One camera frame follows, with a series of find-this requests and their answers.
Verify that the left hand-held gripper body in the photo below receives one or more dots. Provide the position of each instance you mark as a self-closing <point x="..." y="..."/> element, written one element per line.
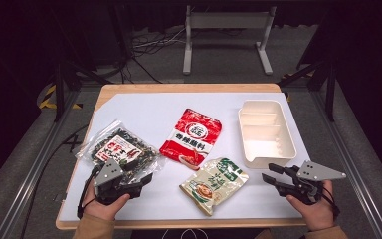
<point x="107" y="172"/>

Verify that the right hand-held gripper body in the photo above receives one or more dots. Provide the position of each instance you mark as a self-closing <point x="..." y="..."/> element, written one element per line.
<point x="315" y="172"/>

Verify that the clear dried seaweed packet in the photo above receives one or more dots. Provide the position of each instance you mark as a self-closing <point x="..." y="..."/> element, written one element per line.
<point x="119" y="147"/>

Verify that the white divided container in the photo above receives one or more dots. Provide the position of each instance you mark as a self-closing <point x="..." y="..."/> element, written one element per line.
<point x="267" y="136"/>

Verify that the green and cream food packet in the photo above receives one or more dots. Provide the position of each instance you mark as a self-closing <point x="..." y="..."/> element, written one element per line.
<point x="214" y="186"/>

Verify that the red sauce packet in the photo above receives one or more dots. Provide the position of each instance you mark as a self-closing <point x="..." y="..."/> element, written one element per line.
<point x="194" y="136"/>

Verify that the person's left hand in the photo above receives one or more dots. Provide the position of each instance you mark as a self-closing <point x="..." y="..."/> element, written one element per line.
<point x="104" y="209"/>

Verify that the person's right hand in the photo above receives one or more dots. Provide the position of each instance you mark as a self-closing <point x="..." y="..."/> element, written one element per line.
<point x="318" y="212"/>

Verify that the white table sheet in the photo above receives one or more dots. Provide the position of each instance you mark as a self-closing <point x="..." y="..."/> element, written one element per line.
<point x="152" y="109"/>

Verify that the black metal stand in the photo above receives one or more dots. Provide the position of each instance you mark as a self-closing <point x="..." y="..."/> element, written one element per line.
<point x="59" y="89"/>
<point x="330" y="93"/>

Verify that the yellow and black striped tape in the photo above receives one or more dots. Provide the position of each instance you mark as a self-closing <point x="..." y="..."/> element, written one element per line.
<point x="48" y="96"/>

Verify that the white metal stand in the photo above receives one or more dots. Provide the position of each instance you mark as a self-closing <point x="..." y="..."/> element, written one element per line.
<point x="227" y="20"/>

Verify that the aluminium rail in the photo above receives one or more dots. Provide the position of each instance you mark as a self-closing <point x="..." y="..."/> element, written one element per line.
<point x="30" y="176"/>
<point x="354" y="166"/>

